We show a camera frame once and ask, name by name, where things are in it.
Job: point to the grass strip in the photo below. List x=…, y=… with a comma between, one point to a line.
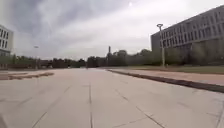
x=196, y=69

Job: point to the grey multi-storey building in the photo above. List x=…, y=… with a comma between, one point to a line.
x=196, y=31

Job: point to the reddish raised paved bed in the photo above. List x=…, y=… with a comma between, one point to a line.
x=186, y=77

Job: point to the grey slab plaza paving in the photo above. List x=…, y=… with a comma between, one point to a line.
x=86, y=100

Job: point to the slim tower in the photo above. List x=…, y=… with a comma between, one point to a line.
x=109, y=50

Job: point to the row of trees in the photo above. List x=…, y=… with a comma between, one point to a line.
x=123, y=58

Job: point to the low kerbed planting bed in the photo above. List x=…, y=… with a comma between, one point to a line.
x=26, y=75

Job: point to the white multi-storey building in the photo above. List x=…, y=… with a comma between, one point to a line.
x=4, y=40

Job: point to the thin lamp post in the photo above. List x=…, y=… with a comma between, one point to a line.
x=36, y=58

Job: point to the tall lamp post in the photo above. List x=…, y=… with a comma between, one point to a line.
x=162, y=46

